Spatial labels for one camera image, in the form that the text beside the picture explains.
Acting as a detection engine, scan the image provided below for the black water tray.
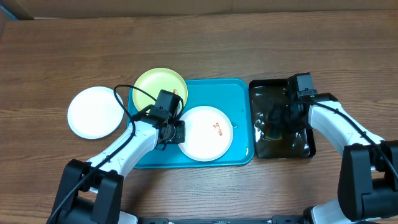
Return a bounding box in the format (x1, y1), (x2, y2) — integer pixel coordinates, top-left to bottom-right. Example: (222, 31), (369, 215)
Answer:
(248, 79), (316, 159)

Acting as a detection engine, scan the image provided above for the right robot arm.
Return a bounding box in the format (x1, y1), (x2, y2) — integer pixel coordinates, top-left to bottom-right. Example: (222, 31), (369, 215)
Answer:
(267, 93), (397, 223)

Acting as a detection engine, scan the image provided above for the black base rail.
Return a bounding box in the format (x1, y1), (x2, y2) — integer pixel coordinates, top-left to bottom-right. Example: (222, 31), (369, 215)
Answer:
(138, 215), (311, 224)

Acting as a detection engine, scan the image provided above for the teal plastic tray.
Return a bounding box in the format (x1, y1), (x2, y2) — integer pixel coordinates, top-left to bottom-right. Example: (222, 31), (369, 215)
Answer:
(135, 78), (254, 169)

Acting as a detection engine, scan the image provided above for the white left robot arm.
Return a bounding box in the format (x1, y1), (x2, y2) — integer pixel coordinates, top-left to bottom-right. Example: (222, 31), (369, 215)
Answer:
(47, 121), (185, 223)

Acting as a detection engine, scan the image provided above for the white plate with sauce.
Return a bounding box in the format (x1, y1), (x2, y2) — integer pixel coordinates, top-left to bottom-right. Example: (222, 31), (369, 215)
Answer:
(67, 86), (124, 139)

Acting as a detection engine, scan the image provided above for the yellow plate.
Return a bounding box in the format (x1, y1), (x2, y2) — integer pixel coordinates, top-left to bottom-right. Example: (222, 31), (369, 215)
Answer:
(132, 68), (188, 111)

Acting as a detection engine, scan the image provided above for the green yellow sponge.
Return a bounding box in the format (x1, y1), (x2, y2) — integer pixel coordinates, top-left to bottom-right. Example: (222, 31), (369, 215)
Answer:
(264, 126), (282, 141)

